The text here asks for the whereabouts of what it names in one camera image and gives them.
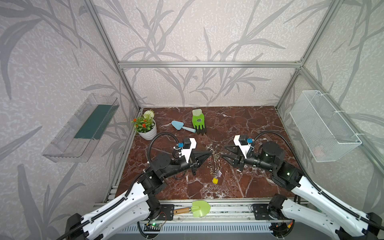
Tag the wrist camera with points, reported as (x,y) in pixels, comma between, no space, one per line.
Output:
(245,144)
(185,148)

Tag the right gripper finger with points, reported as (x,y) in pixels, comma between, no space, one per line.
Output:
(231,159)
(233,149)

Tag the green work glove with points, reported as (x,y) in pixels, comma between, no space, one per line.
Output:
(198,120)

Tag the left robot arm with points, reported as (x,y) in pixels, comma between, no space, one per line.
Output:
(139,202)

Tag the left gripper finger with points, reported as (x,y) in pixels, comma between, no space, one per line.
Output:
(203,154)
(200,162)

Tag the light blue trowel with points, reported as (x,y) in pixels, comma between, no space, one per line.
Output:
(180,126)

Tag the right wiring bundle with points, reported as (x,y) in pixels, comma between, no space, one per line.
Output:
(282,226)

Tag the clear acrylic wall shelf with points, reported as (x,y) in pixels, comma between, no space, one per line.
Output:
(77,140)

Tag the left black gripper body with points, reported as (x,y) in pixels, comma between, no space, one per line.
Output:
(193,160)

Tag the potted flower plant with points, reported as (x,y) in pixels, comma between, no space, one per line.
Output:
(145,125)

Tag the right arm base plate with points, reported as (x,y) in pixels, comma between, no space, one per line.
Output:
(262,212)

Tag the left circuit board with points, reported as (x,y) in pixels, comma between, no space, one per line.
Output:
(153,226)

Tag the white wire basket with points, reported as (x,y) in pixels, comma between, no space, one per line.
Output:
(327,134)

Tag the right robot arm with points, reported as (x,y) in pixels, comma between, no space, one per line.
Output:
(332,217)

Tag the white tagged key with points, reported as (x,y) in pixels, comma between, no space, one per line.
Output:
(219,173)

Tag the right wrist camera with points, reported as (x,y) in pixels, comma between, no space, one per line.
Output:
(245,144)

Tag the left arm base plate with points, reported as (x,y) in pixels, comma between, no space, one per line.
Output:
(165,213)

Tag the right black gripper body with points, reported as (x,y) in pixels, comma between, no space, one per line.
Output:
(240,160)

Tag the green shovel wooden handle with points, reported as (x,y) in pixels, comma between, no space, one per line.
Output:
(198,209)

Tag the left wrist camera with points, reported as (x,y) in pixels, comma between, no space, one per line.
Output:
(185,148)

